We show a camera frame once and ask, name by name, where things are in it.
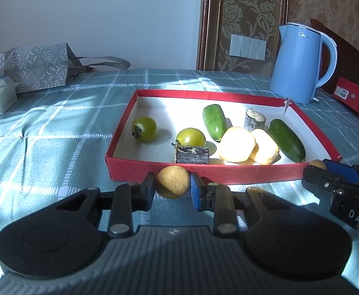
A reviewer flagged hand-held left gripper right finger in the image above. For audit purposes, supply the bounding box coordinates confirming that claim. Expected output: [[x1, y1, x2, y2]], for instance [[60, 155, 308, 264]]
[[190, 173, 293, 239]]

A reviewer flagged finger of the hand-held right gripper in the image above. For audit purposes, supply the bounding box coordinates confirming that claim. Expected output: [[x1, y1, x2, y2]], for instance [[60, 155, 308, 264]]
[[322, 159, 359, 185], [302, 165, 344, 195]]

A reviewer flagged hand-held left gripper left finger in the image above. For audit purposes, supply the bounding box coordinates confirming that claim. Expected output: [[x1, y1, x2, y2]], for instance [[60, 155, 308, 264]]
[[49, 171, 157, 238]]

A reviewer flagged small round tan fruit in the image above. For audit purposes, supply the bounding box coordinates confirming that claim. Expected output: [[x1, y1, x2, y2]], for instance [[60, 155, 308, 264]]
[[155, 165, 191, 200], [308, 159, 327, 171]]

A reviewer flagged large cucumber piece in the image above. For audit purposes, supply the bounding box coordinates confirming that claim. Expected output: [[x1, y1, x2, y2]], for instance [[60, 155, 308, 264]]
[[267, 119, 306, 164]]

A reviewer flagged green tomato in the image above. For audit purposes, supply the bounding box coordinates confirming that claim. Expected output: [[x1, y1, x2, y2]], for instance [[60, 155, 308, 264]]
[[132, 116, 159, 143], [176, 128, 206, 147]]

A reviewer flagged peeled yellow fruit chunk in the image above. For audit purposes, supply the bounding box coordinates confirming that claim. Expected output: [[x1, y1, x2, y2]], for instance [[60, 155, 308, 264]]
[[218, 127, 257, 163], [249, 128, 280, 165]]

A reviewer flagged small cucumber piece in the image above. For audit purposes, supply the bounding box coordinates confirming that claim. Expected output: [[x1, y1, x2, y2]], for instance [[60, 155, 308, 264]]
[[202, 104, 228, 143]]

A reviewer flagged shallow red cardboard box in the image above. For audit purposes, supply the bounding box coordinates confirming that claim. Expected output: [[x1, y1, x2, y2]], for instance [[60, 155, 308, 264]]
[[105, 89, 343, 185]]

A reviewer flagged small red box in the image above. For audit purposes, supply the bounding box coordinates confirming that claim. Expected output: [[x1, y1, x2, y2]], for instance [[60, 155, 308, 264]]
[[333, 77, 359, 123]]

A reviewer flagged blue electric kettle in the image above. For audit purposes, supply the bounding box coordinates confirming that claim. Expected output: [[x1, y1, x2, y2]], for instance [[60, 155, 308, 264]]
[[269, 22, 338, 105]]

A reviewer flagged grey patterned gift bag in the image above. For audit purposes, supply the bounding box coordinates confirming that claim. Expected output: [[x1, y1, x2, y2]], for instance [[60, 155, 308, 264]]
[[0, 43, 131, 94]]

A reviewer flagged white wall switch panel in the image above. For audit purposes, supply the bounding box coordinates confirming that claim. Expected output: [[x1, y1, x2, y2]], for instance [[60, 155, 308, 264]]
[[230, 34, 267, 61]]

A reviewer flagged ornate framed wall panel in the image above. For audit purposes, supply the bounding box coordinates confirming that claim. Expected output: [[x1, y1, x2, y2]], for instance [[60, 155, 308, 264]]
[[197, 0, 290, 77]]

